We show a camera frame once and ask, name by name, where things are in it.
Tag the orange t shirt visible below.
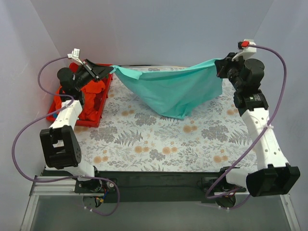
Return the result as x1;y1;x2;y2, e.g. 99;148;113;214
53;80;106;121

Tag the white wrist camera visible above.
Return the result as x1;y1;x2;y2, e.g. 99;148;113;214
232;39;257;61
67;48;84;65

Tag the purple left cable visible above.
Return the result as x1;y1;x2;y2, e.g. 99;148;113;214
11;56;120;217

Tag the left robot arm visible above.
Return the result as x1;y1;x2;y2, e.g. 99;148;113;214
39;59;113;181

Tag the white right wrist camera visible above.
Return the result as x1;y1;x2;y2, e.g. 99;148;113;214
232;39;257;61

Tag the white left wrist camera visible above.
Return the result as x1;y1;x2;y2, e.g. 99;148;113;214
67;48;84;65

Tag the floral tablecloth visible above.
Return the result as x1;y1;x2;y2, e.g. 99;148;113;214
74;76;257;172

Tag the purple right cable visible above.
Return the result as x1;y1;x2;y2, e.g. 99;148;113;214
196;44;287;210

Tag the purple cable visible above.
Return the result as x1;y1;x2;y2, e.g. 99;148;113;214
11;56;120;217
196;44;287;210

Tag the red plastic bin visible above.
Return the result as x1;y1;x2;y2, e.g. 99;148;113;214
46;63;113;128

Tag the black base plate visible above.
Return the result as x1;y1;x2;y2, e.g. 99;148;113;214
42;169;275;204

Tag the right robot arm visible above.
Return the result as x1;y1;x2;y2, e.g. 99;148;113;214
215;52;300;197

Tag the teal t shirt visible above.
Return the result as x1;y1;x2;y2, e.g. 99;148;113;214
113;59;222;119

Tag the aluminium frame rail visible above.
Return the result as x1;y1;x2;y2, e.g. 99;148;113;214
21;171;300;231

